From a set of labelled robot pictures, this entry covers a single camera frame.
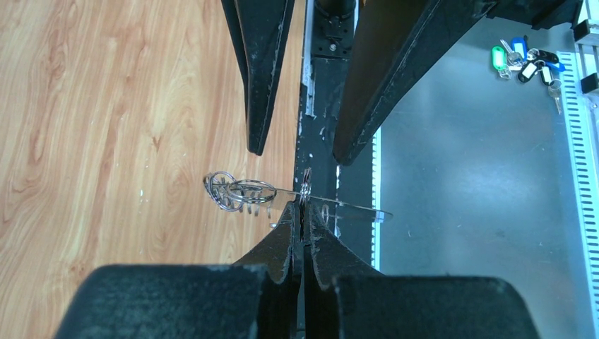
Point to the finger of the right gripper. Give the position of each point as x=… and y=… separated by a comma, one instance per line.
x=395, y=44
x=259, y=32

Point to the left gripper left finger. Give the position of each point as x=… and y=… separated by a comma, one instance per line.
x=254, y=297

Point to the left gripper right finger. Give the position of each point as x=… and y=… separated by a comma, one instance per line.
x=346, y=298

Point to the pile of key tags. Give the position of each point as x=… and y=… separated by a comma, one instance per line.
x=515, y=59

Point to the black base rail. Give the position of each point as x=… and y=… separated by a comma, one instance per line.
x=328, y=39

